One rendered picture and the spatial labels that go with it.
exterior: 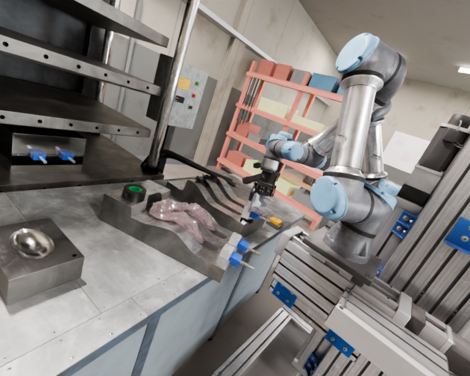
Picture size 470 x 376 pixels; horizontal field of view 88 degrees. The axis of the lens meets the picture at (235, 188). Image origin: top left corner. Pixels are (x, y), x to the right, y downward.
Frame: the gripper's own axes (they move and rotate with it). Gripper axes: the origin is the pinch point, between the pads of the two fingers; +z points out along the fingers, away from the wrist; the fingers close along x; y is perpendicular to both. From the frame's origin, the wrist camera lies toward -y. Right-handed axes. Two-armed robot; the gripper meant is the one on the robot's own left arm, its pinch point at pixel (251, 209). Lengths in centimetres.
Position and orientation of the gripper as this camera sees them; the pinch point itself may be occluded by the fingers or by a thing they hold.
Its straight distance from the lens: 113.9
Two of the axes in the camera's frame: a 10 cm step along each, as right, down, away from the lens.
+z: -3.0, 9.5, 1.2
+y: 8.2, 3.2, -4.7
